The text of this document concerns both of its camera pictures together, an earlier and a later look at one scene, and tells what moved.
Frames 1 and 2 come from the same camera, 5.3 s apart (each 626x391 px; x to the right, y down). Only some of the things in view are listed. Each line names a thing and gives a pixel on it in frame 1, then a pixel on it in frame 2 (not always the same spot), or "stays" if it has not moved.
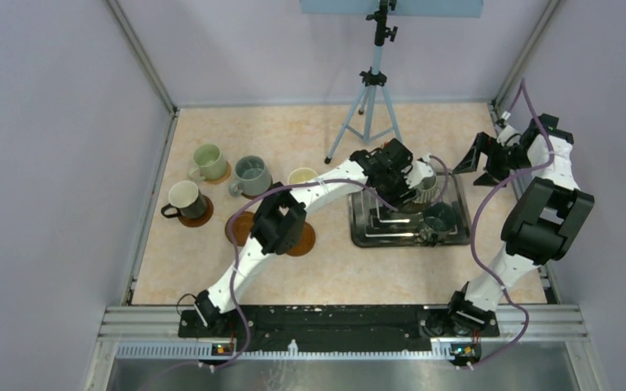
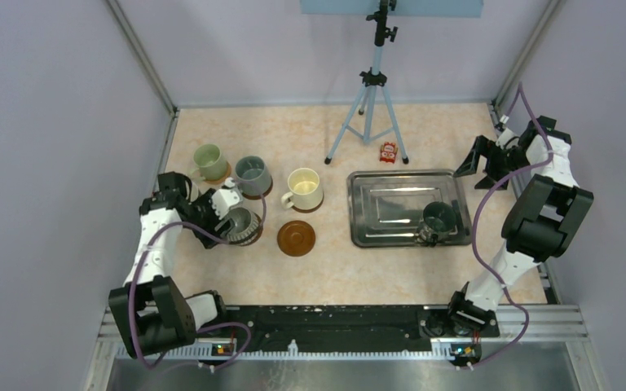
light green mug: [210, 160] stays
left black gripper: [408, 195] to [221, 231]
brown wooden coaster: [306, 241] stays
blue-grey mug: [253, 177] stays
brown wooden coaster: [257, 196] stays
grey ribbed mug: [429, 189] to [246, 226]
